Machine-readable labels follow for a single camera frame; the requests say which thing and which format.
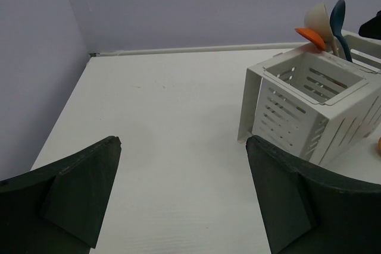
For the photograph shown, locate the blue plastic spoon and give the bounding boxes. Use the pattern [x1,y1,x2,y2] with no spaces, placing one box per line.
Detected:
[330,0,352,62]

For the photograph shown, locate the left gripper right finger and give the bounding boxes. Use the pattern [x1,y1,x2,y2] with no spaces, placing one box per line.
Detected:
[246,136,380,253]

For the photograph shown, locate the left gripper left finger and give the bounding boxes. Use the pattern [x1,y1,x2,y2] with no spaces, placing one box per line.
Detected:
[1,136,121,253]

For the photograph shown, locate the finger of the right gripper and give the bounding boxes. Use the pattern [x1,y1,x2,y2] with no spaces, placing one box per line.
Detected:
[358,11,381,40]

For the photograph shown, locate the beige plastic spoon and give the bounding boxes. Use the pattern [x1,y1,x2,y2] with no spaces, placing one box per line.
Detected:
[304,2,339,57]

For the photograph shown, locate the orange plastic spoon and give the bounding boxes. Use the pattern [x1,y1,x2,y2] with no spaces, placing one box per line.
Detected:
[295,27,326,51]

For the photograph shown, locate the white slotted utensil caddy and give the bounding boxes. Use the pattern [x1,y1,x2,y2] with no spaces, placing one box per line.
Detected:
[238,32,380,165]

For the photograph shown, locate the yellow plastic spoon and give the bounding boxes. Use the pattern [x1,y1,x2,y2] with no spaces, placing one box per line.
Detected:
[377,137,381,155]

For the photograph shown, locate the aluminium table rail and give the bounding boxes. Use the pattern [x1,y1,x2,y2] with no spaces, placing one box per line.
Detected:
[89,42,307,58]

